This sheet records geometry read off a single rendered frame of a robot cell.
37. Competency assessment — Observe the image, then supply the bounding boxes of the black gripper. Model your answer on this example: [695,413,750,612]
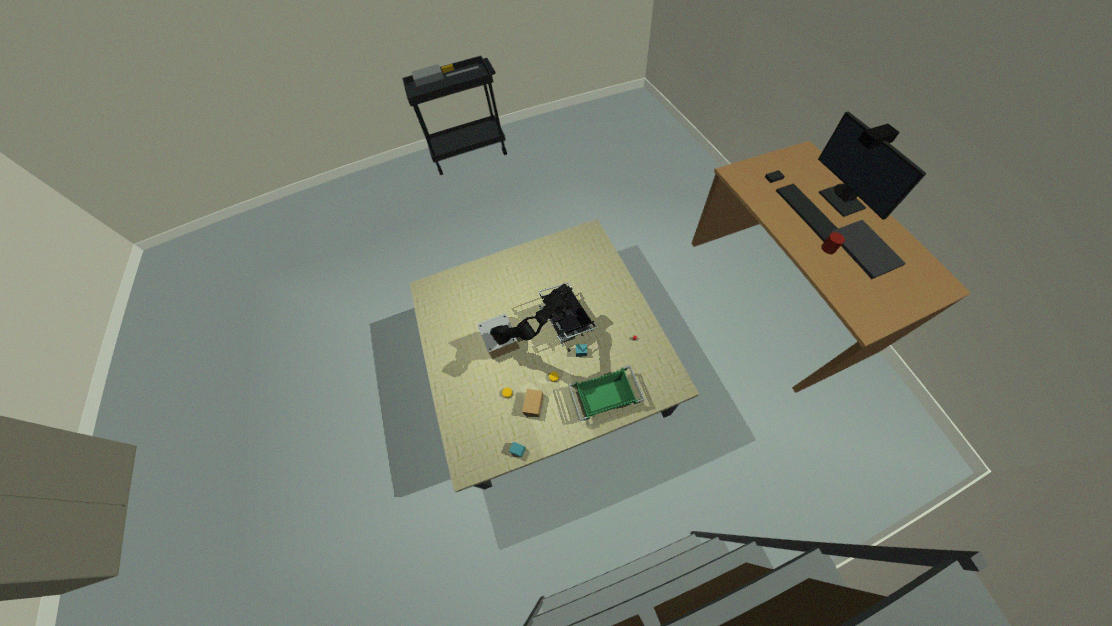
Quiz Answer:
[536,298,572,315]

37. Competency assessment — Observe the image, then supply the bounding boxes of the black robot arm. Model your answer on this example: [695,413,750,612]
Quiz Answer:
[490,284,570,346]

